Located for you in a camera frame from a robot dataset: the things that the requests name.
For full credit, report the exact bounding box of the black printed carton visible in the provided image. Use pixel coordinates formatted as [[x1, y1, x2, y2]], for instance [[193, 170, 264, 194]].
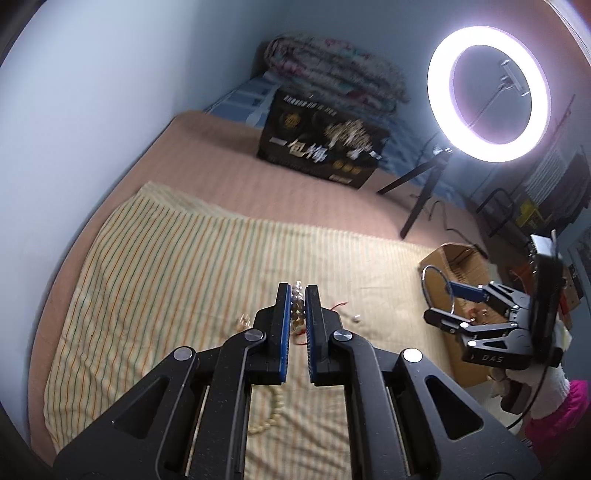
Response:
[[256, 89, 391, 190]]

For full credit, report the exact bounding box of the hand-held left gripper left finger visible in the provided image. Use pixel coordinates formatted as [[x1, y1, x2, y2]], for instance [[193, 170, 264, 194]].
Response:
[[53, 282, 291, 480]]

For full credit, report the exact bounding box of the phone holder clamp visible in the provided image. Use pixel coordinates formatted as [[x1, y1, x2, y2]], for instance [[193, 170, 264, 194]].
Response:
[[498, 59, 530, 99]]

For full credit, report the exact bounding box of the pink clothing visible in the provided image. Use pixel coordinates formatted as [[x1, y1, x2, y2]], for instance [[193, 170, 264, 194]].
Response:
[[524, 379, 591, 445]]

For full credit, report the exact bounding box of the black cable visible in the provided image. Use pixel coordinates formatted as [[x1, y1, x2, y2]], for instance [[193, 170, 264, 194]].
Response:
[[427, 203, 490, 257]]

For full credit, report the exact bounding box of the striped yellow cloth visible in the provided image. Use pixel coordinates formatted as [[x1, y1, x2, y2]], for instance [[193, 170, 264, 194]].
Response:
[[43, 181, 463, 480]]

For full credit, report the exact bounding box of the black metal chair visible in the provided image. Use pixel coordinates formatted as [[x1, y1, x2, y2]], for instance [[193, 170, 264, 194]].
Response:
[[475, 186, 523, 239]]

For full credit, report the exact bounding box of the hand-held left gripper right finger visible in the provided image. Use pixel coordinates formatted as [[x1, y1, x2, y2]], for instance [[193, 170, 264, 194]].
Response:
[[305, 285, 542, 480]]

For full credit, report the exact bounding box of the folded floral quilt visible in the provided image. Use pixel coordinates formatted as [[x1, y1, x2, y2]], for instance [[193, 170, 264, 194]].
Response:
[[262, 34, 413, 114]]

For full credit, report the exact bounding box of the pink bed sheet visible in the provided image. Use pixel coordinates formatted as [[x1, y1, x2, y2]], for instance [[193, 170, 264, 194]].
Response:
[[27, 110, 491, 462]]

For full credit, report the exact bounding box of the cardboard box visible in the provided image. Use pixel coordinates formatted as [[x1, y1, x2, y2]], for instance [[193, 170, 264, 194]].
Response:
[[418, 243, 500, 387]]

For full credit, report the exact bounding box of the yellow packet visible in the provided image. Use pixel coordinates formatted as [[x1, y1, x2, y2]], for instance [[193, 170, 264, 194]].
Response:
[[516, 202, 539, 228]]

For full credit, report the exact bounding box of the silver bangle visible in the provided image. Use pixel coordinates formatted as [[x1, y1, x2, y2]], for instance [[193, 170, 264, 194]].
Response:
[[420, 265, 456, 315]]

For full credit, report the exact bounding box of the brown and white bead bracelet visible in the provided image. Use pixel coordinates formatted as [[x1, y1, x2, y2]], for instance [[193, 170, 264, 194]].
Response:
[[290, 280, 308, 347]]

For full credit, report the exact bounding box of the cream bead bracelet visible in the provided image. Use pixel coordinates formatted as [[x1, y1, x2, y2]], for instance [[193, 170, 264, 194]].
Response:
[[248, 385, 283, 435]]

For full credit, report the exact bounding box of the ring light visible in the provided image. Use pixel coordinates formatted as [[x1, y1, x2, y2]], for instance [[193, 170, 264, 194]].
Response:
[[427, 25, 553, 162]]

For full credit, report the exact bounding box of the black tripod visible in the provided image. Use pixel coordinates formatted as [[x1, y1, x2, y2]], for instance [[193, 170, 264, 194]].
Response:
[[376, 147, 454, 240]]

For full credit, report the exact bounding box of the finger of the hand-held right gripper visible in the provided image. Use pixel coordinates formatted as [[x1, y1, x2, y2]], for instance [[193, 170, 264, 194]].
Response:
[[423, 308, 525, 352], [445, 281, 532, 320]]

